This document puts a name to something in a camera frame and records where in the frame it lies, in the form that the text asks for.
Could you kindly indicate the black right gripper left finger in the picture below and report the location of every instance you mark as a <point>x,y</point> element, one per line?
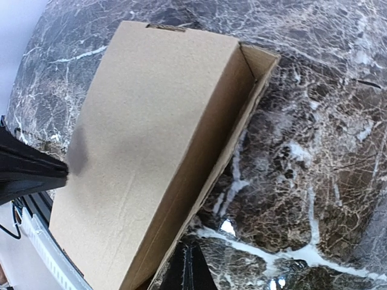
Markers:
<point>178,272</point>

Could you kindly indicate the brown cardboard paper box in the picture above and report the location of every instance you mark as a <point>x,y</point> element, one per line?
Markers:
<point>159,124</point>

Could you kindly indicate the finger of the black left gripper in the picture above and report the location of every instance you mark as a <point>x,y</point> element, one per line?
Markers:
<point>18,157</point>
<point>18,185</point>

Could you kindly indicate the white slotted cable duct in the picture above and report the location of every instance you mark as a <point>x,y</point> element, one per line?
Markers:
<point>52,256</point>

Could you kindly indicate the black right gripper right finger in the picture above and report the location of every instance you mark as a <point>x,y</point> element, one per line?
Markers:
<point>199,275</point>

